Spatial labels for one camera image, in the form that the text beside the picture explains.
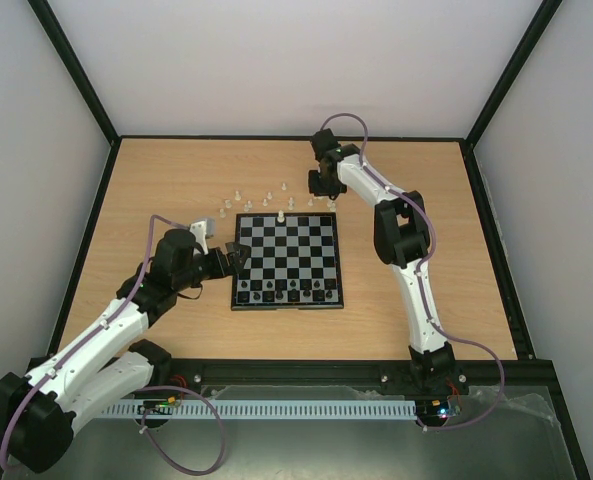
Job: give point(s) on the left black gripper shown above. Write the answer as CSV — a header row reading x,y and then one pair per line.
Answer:
x,y
222,270

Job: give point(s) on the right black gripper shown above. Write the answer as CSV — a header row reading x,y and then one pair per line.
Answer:
x,y
321,181

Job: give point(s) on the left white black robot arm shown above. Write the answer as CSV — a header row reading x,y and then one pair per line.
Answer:
x,y
43,410

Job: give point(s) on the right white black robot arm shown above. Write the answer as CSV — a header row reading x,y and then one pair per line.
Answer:
x,y
402,240

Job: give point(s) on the black and white chessboard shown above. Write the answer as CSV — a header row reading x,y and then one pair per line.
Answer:
x,y
304,247

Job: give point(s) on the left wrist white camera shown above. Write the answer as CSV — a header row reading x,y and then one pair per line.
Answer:
x,y
203,229

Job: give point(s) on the black aluminium frame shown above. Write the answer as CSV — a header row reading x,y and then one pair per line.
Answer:
x,y
526,370

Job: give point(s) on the white slotted cable duct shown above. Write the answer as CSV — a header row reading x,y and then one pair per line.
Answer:
x,y
268,410

